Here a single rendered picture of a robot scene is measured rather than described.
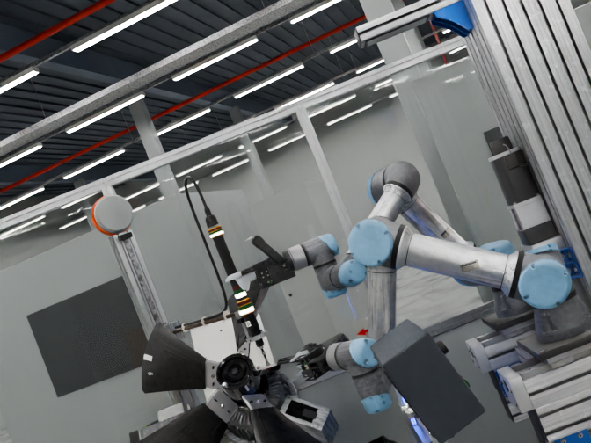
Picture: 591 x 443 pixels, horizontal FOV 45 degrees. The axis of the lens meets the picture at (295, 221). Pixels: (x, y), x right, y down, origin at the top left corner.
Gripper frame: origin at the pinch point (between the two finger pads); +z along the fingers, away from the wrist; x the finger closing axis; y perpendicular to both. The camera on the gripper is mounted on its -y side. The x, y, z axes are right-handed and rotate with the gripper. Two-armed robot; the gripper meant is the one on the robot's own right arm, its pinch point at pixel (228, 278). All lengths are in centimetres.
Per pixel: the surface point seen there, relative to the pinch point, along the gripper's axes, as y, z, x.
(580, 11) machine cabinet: -71, -261, 161
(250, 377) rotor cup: 29.8, 4.9, -6.9
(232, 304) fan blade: 9.0, 0.4, 23.2
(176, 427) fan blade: 35.2, 30.0, -4.5
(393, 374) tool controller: 29, -17, -87
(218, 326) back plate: 15.3, 6.9, 43.0
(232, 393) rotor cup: 32.4, 11.3, -4.4
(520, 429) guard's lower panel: 99, -91, 56
